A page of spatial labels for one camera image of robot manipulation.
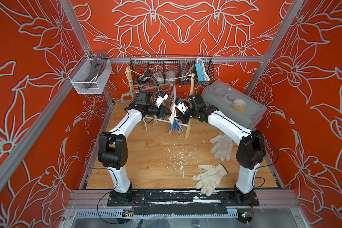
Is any blue dotted glove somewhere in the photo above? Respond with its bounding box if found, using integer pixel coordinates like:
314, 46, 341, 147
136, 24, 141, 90
169, 116, 183, 134

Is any white glove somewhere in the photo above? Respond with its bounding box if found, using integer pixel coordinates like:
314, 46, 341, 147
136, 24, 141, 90
210, 134, 233, 162
192, 164, 228, 197

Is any wooden drying rack stand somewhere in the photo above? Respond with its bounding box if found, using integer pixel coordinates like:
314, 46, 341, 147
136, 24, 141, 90
121, 66, 195, 140

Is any white glove front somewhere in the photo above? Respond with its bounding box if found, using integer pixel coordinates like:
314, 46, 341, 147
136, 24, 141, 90
192, 164, 228, 197

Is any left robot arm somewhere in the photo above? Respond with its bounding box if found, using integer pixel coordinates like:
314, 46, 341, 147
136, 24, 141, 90
98, 75, 171, 205

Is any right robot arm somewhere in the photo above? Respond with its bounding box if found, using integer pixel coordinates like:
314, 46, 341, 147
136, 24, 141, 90
171, 94, 266, 204

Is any pink clothespin clip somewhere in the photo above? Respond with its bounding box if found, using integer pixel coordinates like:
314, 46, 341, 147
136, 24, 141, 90
170, 103, 177, 118

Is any white dice block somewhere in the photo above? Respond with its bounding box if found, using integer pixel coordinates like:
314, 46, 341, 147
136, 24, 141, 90
153, 72, 164, 82

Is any light blue box in basket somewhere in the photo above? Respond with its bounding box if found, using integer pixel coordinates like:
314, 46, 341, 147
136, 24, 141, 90
195, 58, 210, 82

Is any grey plastic storage box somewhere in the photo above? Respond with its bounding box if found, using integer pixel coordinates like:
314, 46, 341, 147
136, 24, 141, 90
201, 80, 267, 129

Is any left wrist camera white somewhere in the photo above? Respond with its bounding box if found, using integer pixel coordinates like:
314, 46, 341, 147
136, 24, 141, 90
155, 91, 169, 108

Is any metal flexible hose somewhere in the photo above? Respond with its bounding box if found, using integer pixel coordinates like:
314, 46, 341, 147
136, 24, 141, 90
179, 60, 196, 83

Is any black wire basket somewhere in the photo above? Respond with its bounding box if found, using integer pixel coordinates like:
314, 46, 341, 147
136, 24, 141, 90
129, 55, 216, 86

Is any clear plastic wall bin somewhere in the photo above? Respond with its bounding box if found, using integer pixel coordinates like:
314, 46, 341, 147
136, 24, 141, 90
69, 49, 112, 95

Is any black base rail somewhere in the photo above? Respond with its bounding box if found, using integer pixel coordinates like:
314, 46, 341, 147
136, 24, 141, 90
107, 189, 260, 218

